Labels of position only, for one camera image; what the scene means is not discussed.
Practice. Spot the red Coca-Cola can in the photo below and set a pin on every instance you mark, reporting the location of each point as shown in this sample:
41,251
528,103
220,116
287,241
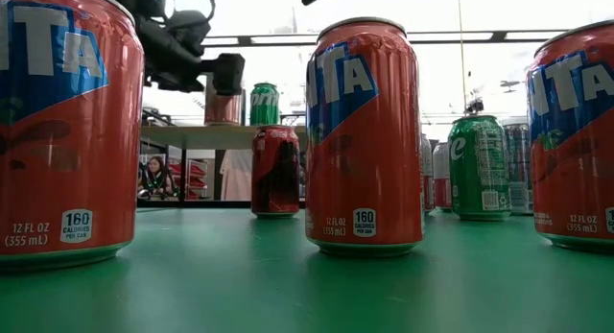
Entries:
276,179

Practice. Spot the white red can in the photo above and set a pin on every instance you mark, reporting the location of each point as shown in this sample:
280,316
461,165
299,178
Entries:
441,179

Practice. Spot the black table frame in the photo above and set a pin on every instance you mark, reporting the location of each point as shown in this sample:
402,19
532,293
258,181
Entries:
216,204

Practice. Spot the silver grey can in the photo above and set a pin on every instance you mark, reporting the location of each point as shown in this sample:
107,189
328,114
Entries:
223,110

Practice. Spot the green table mat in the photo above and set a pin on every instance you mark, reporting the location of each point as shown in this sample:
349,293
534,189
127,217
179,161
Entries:
288,294

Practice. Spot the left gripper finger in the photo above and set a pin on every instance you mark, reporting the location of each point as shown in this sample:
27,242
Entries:
229,74

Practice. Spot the red storage rack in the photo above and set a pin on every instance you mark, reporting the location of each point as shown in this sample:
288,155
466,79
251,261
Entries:
196,172

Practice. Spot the person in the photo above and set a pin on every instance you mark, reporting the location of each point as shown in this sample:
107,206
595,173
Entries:
156,172

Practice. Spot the wooden shelf platform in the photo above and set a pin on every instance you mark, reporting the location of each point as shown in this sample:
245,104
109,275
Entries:
201,137

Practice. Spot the green Sprite can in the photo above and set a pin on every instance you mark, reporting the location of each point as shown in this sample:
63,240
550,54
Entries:
265,107
479,170

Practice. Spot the silver green slim can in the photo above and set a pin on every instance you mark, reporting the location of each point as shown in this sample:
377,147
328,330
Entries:
518,170

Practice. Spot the white draped cloth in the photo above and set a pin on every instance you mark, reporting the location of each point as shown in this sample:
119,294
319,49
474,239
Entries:
237,177

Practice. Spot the red-orange Fanta can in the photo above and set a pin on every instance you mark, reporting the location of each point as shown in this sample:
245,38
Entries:
364,155
72,155
575,155

